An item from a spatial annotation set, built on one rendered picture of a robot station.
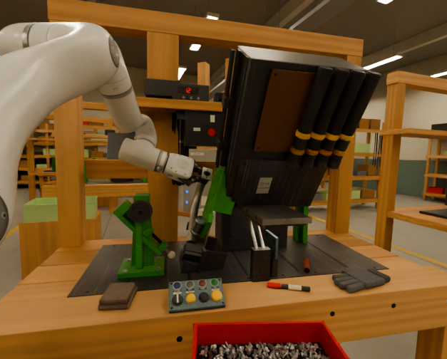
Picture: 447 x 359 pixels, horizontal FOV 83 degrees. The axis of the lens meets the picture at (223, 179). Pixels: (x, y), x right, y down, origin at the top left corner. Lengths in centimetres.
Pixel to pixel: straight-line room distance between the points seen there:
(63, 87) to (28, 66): 6
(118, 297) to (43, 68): 56
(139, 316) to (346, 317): 60
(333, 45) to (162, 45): 86
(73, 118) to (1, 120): 87
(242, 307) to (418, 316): 61
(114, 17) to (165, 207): 86
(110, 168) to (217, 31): 82
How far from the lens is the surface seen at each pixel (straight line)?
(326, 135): 84
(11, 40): 65
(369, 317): 100
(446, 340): 129
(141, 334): 77
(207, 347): 70
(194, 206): 103
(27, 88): 49
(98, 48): 56
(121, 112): 82
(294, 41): 149
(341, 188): 156
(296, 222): 80
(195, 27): 136
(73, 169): 129
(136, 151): 94
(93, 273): 103
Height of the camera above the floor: 132
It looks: 6 degrees down
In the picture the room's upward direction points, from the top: 1 degrees clockwise
